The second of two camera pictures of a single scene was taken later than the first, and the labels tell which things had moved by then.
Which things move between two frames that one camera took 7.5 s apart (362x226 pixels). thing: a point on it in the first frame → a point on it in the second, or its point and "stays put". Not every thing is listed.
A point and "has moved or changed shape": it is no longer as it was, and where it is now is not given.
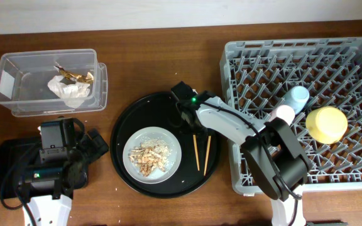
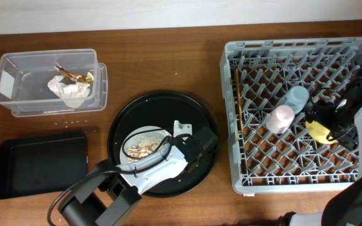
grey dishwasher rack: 342,73 stays put
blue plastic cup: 296,97 stays put
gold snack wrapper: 87,78 stays put
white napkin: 73,94 stays put
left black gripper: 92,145 → 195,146
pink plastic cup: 284,112 stays put
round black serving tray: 199,152 stays put
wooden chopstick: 196,152 has moved or changed shape
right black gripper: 202,131 → 320,112
